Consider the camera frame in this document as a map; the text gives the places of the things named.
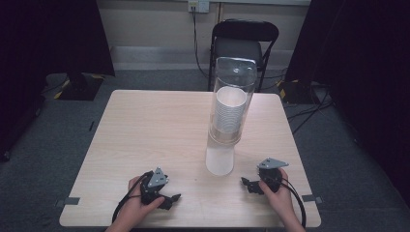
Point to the white wall outlet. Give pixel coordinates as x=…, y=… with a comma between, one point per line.
x=199, y=5

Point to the grey tape strip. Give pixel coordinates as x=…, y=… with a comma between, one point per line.
x=312, y=198
x=68, y=201

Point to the stack of white paper cups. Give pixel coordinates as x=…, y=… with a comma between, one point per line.
x=228, y=109

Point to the person's left hand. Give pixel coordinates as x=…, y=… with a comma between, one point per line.
x=135, y=206

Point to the black stand base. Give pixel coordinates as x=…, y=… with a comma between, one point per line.
x=80, y=88
x=298, y=93

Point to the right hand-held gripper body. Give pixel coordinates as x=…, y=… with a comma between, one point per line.
x=271, y=175

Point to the dark curtain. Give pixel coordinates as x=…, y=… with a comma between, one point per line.
x=364, y=64
x=48, y=42

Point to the person's right hand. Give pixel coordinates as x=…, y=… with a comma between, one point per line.
x=282, y=201

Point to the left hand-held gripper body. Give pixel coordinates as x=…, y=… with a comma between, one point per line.
x=157, y=179

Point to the black folding chair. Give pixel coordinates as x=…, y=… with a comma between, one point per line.
x=245, y=30

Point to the clear cup dispenser tube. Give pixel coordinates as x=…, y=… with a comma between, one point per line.
x=222, y=158

